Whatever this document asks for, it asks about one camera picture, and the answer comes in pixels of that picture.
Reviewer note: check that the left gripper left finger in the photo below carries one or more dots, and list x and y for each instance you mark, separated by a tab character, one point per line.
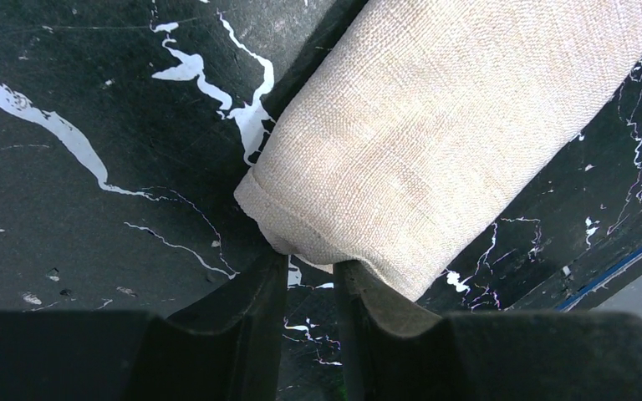
226	346

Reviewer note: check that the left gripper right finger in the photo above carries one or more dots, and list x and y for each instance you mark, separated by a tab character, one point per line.
393	349

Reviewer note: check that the beige cloth napkin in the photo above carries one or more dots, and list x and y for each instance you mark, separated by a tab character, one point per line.
425	121

